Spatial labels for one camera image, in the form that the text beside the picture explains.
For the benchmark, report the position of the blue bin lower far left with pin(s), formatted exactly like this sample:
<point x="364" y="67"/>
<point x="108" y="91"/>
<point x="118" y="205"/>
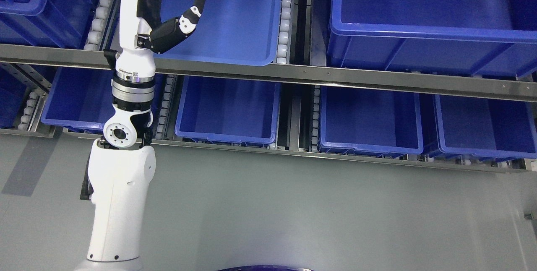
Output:
<point x="15" y="90"/>

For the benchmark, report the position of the large blue bin upper right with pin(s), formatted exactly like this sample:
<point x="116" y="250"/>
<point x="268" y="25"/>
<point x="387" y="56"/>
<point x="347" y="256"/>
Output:
<point x="451" y="37"/>

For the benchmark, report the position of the blue robot base edge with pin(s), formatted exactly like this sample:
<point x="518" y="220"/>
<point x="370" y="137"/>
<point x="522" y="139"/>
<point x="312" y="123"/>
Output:
<point x="265" y="268"/>

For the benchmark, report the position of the blue bin upper left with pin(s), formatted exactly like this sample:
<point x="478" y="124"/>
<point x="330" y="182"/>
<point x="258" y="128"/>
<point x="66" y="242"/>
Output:
<point x="48" y="23"/>

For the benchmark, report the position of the metal shelf rack frame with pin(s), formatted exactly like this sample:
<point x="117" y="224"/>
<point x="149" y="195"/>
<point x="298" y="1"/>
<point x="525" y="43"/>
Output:
<point x="292" y="74"/>

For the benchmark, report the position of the blue bin behind arm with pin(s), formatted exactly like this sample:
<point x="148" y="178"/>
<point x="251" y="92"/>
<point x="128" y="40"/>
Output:
<point x="80" y="100"/>

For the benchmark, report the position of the blue bin lower right middle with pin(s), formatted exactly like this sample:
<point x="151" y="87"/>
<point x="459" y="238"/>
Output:
<point x="368" y="122"/>

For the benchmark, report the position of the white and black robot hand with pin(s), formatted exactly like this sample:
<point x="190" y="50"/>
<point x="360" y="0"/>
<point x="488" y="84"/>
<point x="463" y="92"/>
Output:
<point x="143" y="34"/>

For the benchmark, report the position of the shallow blue tray bin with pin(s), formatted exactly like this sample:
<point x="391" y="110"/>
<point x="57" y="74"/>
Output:
<point x="242" y="32"/>

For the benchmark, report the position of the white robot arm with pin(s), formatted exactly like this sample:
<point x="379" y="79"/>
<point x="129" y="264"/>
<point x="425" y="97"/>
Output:
<point x="121" y="166"/>

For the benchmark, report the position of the blue bin lower far right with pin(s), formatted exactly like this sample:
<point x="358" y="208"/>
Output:
<point x="477" y="128"/>

